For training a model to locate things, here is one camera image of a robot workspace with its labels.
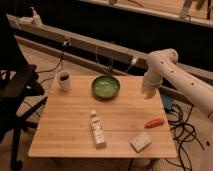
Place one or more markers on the white sponge block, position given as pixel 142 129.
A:
pixel 140 141

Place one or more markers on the white mug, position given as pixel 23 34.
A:
pixel 64 81

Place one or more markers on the white spray bottle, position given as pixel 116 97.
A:
pixel 36 17

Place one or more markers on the green bowl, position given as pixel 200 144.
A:
pixel 105 87

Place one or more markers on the black office chair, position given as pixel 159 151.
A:
pixel 18 80

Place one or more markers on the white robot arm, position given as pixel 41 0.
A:
pixel 162 65

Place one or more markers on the orange carrot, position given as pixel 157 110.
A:
pixel 154 123

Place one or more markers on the white plastic bottle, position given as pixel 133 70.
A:
pixel 97 130

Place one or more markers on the blue box on floor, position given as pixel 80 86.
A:
pixel 167 102

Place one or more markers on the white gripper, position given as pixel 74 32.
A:
pixel 149 89

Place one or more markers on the wooden table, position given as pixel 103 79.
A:
pixel 64 127

